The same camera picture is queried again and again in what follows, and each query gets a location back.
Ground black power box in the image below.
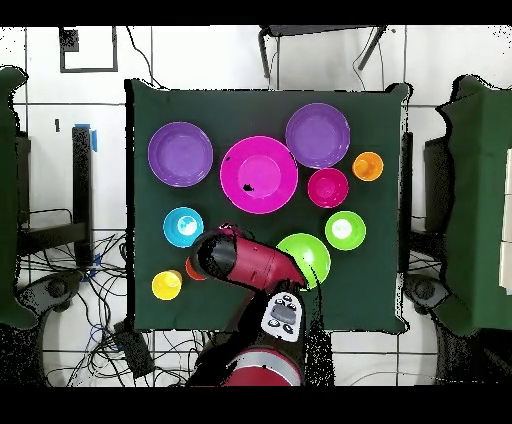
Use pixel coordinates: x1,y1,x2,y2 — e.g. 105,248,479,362
112,320,156,380

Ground large pink bowl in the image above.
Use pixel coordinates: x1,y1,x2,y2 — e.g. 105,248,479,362
219,135,300,216

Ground black stand with blue tape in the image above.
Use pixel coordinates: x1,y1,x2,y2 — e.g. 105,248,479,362
17,122,99,268

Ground dark green tablecloth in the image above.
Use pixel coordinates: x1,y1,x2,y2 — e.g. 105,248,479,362
124,77,413,335

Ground orange cup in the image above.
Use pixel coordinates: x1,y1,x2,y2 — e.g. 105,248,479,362
351,150,385,183

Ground purple bowl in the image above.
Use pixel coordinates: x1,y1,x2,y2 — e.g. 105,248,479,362
146,120,215,188
284,102,352,170

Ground large green bowl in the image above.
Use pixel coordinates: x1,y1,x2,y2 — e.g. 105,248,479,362
275,232,332,292

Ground blue bowl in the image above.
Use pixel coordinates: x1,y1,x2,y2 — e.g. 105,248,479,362
162,206,206,250

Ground small red bowl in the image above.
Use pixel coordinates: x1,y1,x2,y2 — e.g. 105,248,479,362
306,167,350,210

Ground black metal stool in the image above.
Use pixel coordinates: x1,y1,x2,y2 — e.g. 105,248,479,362
256,24,390,80

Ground black floor stand base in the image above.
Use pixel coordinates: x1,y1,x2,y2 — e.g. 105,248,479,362
15,269,85,315
403,272,451,315

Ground green covered side table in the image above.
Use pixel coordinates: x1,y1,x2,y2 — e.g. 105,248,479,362
433,74,512,338
0,65,39,331

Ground yellow cup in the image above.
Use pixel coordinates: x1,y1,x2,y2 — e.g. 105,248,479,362
150,269,184,302

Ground black square frame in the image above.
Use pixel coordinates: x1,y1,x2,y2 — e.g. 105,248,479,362
58,25,120,74

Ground red cup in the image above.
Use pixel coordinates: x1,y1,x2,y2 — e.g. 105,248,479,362
184,255,207,282

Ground small green bowl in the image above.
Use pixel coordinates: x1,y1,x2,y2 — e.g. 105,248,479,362
324,210,368,252

